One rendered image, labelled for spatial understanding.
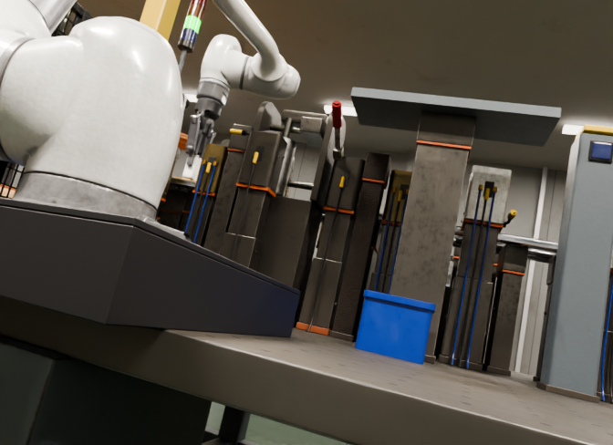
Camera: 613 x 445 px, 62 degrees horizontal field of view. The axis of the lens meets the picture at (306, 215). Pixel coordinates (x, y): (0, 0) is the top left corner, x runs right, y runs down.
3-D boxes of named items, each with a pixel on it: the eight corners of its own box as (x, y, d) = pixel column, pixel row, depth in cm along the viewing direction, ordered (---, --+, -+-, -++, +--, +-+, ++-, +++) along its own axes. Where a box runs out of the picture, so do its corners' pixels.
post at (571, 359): (585, 398, 85) (613, 152, 93) (598, 403, 78) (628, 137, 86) (535, 387, 87) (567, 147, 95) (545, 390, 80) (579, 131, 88)
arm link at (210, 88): (233, 94, 155) (229, 111, 153) (207, 90, 157) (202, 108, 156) (223, 79, 146) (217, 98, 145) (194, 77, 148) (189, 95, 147)
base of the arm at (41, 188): (151, 245, 49) (166, 191, 51) (-49, 207, 52) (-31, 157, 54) (205, 271, 67) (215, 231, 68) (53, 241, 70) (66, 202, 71)
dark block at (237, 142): (219, 309, 116) (263, 137, 124) (206, 307, 109) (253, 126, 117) (199, 305, 117) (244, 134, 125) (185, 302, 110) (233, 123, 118)
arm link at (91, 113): (145, 192, 54) (196, 13, 59) (-29, 154, 53) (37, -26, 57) (169, 222, 70) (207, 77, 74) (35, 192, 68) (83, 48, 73)
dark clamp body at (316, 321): (336, 338, 111) (370, 172, 118) (325, 337, 100) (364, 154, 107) (304, 330, 113) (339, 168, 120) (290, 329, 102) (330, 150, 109)
